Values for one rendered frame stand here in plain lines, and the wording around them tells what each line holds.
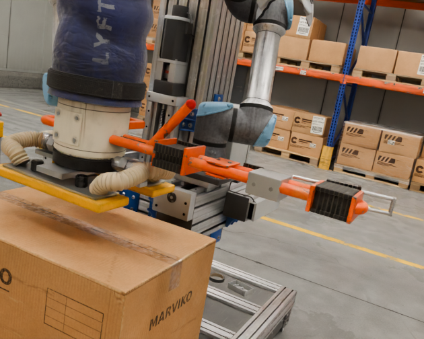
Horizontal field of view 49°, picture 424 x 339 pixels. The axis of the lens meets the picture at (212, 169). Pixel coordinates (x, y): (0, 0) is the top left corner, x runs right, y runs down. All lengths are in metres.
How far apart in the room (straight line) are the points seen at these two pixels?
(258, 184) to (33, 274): 0.51
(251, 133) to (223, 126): 0.09
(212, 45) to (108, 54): 0.77
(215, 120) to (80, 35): 0.63
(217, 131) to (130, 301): 0.76
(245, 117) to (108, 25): 0.66
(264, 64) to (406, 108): 7.81
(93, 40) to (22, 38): 12.17
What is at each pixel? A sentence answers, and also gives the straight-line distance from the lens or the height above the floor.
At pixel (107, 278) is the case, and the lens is 0.97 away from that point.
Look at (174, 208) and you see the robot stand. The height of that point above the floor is 0.93.
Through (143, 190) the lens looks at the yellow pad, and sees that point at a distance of 1.15.
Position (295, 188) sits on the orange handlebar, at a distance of 0.89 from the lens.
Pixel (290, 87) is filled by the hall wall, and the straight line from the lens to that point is 9.79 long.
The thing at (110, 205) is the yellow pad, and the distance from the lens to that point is 1.01.
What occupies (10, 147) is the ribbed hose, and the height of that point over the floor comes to 1.12.
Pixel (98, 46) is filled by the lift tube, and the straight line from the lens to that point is 1.05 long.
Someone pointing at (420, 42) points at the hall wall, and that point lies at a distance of 9.40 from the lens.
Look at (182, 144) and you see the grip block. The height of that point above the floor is 1.20.
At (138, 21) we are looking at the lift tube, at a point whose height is 1.45.
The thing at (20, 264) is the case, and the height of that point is 0.91.
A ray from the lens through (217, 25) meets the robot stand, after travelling 1.78.
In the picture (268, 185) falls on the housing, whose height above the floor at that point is 1.18.
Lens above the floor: 1.38
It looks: 12 degrees down
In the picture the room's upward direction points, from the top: 10 degrees clockwise
